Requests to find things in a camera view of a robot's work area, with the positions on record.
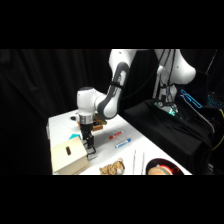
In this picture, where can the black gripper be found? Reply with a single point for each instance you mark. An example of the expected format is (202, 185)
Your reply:
(86, 130)

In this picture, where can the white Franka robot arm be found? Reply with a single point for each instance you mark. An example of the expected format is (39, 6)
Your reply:
(113, 96)

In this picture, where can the light wooden drawer box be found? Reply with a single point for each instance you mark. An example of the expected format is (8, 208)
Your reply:
(68, 156)

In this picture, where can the teal paper piece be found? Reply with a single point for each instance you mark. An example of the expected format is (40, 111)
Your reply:
(74, 136)

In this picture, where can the red marker pen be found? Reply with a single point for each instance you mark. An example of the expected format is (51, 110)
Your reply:
(116, 135)

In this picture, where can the blue marker pen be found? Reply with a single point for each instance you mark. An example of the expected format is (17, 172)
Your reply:
(123, 143)

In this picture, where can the tiger plush toy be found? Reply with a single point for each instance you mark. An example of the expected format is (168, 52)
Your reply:
(112, 167)

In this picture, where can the thin white stick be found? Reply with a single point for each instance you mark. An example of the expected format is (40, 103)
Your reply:
(143, 164)
(134, 162)

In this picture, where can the toy burger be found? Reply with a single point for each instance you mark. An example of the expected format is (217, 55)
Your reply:
(157, 171)

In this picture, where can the black cloth covered stand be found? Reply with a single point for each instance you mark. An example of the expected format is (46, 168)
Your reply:
(166, 133)

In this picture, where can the black round plate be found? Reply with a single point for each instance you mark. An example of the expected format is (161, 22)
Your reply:
(166, 162)

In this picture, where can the red toy piece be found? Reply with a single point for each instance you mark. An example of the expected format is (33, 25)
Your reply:
(174, 170)

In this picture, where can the green base light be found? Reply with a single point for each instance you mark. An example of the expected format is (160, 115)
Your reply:
(173, 111)

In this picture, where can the dark laptop with lit keys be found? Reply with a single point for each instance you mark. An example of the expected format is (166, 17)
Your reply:
(216, 100)

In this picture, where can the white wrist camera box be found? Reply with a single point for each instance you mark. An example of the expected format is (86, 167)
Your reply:
(74, 117)

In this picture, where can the blue lit frame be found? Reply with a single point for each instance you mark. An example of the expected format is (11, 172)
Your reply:
(191, 98)

